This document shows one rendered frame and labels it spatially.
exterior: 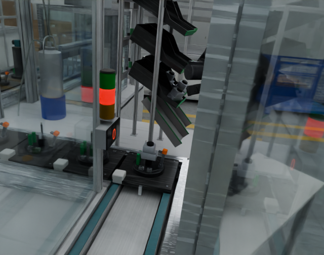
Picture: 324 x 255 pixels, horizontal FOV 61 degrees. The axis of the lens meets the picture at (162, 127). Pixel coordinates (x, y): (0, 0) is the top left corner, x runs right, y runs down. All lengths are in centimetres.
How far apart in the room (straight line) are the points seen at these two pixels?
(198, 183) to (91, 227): 80
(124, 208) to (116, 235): 13
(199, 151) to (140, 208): 91
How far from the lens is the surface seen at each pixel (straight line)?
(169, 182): 112
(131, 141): 165
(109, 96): 87
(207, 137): 16
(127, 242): 95
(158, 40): 121
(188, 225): 20
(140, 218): 103
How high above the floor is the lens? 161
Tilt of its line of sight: 24 degrees down
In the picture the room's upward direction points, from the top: 6 degrees clockwise
